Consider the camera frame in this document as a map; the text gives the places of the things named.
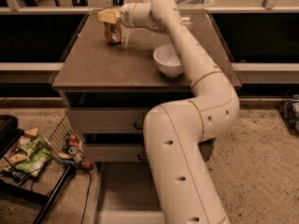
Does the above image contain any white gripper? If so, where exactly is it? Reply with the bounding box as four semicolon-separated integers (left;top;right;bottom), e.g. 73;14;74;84
98;3;136;28

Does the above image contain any orange soda can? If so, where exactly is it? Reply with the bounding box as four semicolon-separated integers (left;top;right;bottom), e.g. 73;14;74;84
105;22;121;45

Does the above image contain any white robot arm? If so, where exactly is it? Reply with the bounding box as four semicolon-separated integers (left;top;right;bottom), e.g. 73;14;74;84
98;0;239;224

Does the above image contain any grey drawer cabinet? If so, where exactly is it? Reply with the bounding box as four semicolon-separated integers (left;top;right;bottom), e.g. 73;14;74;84
51;8;242;224

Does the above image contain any grey top drawer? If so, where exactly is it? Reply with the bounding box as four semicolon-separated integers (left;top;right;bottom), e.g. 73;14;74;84
65;108;148;134

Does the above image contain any grey drawer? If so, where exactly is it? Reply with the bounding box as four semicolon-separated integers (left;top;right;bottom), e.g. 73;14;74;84
81;143;216;163
65;108;148;134
94;162;164;224

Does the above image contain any red soda can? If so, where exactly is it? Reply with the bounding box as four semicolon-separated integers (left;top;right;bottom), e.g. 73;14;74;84
67;135;78;147

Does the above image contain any grey middle drawer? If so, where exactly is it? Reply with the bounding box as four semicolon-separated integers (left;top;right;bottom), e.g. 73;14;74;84
81;143;216;163

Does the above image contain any grey bottom drawer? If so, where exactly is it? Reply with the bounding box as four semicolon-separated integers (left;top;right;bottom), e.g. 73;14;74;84
94;162;164;224

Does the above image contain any white ceramic bowl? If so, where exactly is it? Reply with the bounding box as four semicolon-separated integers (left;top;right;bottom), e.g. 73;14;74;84
153;44;183;77

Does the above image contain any brown bottle in basket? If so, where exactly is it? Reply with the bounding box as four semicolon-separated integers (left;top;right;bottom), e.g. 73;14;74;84
73;152;93;170

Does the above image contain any green snack bag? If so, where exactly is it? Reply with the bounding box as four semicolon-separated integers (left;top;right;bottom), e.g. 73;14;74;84
15;135;51;177

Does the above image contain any blue snack bag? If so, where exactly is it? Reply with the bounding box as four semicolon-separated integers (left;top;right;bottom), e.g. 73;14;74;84
1;167;29;185

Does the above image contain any black top drawer handle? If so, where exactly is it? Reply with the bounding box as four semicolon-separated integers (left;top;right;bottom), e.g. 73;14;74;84
134;122;143;131

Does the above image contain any black drawer handle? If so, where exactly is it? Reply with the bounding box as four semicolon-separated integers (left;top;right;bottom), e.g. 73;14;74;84
137;154;149;161
134;122;143;131

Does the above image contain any wire mesh basket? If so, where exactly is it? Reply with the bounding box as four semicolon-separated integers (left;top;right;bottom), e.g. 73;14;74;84
48;116;91;171

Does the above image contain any black cart frame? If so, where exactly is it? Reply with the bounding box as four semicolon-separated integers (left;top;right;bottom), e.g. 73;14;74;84
0;115;76;224

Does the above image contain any black middle drawer handle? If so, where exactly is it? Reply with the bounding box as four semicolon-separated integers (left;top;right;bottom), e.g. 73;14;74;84
137;154;149;161

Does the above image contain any black power cable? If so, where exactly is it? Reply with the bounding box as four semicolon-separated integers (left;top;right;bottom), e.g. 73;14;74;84
79;169;93;224

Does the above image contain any right wire basket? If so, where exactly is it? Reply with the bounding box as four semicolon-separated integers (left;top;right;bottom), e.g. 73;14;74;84
279;94;299;136

